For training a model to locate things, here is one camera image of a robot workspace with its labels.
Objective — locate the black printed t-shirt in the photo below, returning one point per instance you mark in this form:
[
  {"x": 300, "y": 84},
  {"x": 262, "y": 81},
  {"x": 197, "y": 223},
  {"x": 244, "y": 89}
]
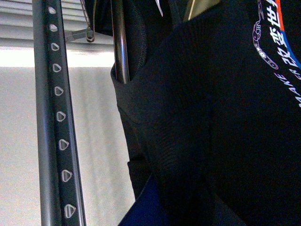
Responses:
[{"x": 213, "y": 111}]

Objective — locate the grey metal drying rack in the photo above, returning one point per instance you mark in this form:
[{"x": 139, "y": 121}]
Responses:
[{"x": 81, "y": 146}]

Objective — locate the bronze metal clothes hanger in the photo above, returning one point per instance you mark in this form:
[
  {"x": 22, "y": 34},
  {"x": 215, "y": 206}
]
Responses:
[{"x": 90, "y": 29}]

